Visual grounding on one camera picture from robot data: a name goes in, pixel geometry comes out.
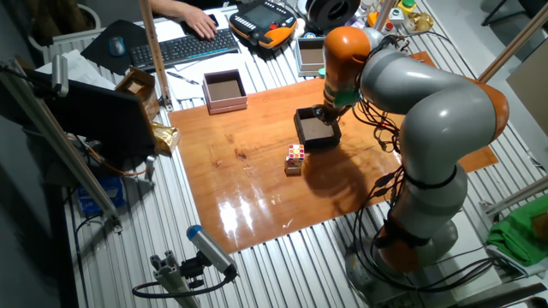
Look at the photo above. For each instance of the slanted aluminium frame beam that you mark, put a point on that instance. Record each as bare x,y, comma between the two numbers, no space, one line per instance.
64,149

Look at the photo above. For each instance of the open grey gift box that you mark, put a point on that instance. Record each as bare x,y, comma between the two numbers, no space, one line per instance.
310,55

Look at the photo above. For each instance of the stack of white papers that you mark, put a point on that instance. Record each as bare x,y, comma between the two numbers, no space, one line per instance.
79,68

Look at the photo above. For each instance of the blue cardboard box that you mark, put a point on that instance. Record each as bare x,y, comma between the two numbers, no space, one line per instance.
103,192

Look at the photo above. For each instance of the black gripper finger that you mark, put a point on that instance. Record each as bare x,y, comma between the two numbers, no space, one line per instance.
319,113

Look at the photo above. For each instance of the slanted wooden frame beam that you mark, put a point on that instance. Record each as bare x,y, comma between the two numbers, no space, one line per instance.
514,43

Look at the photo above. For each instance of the wooden frame post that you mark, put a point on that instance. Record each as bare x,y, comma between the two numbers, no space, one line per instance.
152,47

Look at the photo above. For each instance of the black pen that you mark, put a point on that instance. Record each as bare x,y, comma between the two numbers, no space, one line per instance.
182,78

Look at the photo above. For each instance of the white plastic object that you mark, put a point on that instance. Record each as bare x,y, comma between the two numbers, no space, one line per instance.
300,26

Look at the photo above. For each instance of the grey box with red button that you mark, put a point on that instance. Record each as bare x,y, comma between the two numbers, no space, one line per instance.
388,28

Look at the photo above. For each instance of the colourful puzzle cube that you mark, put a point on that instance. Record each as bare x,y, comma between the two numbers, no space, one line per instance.
296,150

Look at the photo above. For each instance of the glossy wooden board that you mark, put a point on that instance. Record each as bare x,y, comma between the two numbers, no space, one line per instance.
257,192

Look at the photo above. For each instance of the white box with green button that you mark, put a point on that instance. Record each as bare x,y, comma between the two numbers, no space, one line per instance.
396,16

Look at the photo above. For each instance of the yellow box with green button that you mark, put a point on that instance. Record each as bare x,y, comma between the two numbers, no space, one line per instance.
406,6

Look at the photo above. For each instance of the person's hand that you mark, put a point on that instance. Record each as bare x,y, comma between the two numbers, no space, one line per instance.
201,25

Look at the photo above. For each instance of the black mouse pad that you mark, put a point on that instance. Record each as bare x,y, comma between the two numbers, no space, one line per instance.
132,34

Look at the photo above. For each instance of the black office chair base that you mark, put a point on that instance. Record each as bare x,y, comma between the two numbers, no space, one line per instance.
535,5

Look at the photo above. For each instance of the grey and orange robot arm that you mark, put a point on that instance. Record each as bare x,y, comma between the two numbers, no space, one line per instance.
449,120

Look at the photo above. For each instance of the gold foil bag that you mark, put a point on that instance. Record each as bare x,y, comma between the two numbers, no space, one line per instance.
167,137

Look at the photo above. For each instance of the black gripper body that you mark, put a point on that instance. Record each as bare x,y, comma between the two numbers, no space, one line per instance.
335,113

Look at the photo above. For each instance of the white paper sheets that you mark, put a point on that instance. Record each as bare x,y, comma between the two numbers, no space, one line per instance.
205,64

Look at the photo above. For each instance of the open pink gift box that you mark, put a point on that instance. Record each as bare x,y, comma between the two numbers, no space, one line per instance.
224,90

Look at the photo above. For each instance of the silver camera with blue cap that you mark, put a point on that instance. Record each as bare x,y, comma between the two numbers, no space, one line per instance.
210,250

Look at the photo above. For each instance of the crumpled gold foil wrapper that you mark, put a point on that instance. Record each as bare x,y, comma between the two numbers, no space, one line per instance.
421,20

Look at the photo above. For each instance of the upright aluminium post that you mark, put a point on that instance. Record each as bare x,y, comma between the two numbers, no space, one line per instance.
385,13

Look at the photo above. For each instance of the white round bin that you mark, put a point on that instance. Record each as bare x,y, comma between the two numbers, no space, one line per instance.
95,16

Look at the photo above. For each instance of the small brown cardboard box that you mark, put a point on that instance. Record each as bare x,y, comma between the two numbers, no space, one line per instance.
145,92

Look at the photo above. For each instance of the blue computer mouse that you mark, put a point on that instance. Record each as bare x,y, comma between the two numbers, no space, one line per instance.
116,45

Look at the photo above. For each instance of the black gift box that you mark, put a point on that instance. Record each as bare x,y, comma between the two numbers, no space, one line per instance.
317,128

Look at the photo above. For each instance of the orange and black teach pendant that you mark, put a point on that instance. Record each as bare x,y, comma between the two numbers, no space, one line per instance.
263,17

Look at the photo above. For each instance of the purple plastic bag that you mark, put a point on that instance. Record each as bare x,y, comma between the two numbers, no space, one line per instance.
357,21

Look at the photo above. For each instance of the small orange object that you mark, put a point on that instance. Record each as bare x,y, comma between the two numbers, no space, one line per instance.
372,19

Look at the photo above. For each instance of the short aluminium profile stub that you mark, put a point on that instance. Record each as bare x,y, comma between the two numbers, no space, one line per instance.
171,278

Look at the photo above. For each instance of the aluminium frame profile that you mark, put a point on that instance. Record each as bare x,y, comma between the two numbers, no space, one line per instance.
514,197

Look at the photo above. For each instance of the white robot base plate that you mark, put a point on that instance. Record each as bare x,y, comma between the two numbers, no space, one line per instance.
475,239

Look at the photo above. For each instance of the grey flat panel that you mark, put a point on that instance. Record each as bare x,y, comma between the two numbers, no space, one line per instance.
531,85

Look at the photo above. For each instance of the green cloth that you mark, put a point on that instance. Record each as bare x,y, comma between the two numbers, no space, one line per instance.
518,235

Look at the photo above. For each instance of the green gripper mount flange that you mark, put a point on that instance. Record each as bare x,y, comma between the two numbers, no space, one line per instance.
344,97

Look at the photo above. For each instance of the black filament spool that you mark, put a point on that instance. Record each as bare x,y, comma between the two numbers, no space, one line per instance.
331,13

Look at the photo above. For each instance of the black monitor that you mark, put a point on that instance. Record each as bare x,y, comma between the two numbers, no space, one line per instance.
98,115

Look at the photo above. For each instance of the black computer keyboard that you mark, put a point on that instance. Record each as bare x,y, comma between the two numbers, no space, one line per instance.
171,51

